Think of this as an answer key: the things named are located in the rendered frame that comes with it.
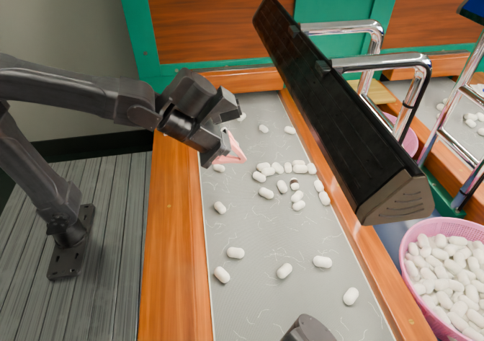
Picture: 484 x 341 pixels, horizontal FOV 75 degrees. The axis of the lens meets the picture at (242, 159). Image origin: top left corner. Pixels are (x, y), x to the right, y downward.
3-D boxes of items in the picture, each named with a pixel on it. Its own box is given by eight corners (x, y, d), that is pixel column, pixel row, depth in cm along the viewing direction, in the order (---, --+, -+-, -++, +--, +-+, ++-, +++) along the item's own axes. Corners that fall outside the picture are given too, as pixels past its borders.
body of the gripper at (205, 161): (222, 120, 68) (194, 103, 64) (228, 150, 60) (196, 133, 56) (204, 140, 70) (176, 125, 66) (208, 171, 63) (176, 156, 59)
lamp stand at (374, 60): (292, 248, 72) (326, 65, 43) (271, 186, 87) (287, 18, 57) (369, 237, 75) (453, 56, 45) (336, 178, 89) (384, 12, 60)
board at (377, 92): (297, 111, 99) (298, 108, 98) (285, 88, 110) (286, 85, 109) (395, 102, 103) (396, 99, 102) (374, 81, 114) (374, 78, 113)
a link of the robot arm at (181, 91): (212, 78, 61) (158, 42, 54) (220, 102, 55) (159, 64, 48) (179, 120, 65) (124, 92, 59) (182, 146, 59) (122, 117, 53)
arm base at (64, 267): (85, 184, 77) (55, 188, 76) (68, 255, 63) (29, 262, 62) (95, 205, 83) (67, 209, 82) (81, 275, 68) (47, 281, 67)
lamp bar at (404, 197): (360, 229, 33) (381, 180, 28) (251, 24, 78) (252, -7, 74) (431, 219, 34) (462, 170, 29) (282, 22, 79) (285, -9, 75)
